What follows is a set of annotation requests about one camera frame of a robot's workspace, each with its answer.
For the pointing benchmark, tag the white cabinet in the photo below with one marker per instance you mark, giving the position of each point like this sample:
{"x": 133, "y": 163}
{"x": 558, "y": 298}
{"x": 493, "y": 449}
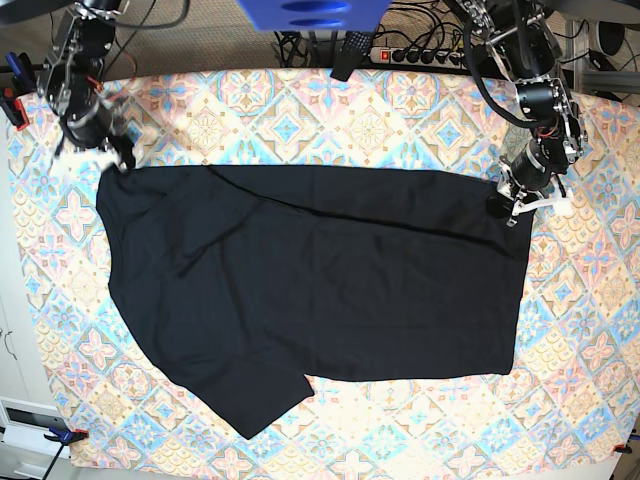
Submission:
{"x": 22, "y": 374}

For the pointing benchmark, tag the patterned tablecloth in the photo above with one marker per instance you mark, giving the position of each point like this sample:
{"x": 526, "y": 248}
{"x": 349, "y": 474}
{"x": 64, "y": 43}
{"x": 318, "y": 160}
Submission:
{"x": 572, "y": 396}

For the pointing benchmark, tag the blue clamp bottom left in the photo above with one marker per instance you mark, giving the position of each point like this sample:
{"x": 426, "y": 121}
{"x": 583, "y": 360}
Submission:
{"x": 64, "y": 436}

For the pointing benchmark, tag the black power strip red switch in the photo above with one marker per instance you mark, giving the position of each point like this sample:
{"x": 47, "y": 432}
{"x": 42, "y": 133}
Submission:
{"x": 418, "y": 57}

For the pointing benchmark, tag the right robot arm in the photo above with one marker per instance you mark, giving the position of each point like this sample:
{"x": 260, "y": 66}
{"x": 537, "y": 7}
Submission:
{"x": 71, "y": 83}

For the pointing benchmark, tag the orange clamp bottom right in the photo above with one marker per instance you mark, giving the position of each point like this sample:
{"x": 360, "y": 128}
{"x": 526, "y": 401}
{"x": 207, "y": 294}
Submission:
{"x": 623, "y": 449}

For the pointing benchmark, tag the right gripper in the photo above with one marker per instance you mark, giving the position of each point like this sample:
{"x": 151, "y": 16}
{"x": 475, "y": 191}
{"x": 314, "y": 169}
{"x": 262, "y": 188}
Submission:
{"x": 98, "y": 127}

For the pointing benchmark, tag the red clamp top left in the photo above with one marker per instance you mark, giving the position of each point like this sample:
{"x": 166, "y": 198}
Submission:
{"x": 23, "y": 82}

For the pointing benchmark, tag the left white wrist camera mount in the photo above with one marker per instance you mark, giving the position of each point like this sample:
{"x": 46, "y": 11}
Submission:
{"x": 560, "y": 200}

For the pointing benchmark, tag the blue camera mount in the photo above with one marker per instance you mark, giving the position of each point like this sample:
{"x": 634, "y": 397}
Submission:
{"x": 299, "y": 15}

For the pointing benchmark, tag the black T-shirt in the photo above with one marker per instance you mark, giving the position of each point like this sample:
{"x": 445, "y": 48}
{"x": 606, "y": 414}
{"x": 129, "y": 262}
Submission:
{"x": 240, "y": 283}

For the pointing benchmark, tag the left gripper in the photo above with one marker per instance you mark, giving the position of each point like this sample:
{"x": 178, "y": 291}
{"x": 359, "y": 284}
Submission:
{"x": 531, "y": 171}

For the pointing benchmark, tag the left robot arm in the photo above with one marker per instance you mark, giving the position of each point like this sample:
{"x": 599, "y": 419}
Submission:
{"x": 515, "y": 35}

